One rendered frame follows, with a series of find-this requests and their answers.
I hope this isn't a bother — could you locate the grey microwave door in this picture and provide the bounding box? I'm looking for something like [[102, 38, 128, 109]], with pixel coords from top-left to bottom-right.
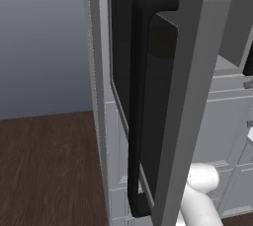
[[106, 0, 233, 226]]

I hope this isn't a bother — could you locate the grey microwave oven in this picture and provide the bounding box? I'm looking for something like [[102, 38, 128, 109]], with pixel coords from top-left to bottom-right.
[[204, 0, 253, 77]]

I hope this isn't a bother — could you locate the black microwave door handle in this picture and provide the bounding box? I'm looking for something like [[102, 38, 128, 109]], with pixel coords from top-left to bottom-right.
[[126, 0, 181, 219]]

